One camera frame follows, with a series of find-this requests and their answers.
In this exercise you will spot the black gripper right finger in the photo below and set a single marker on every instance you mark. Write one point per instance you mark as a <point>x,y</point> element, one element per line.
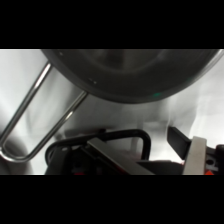
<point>196,156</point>

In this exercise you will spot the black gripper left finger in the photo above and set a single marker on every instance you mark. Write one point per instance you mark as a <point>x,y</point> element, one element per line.
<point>113,156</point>

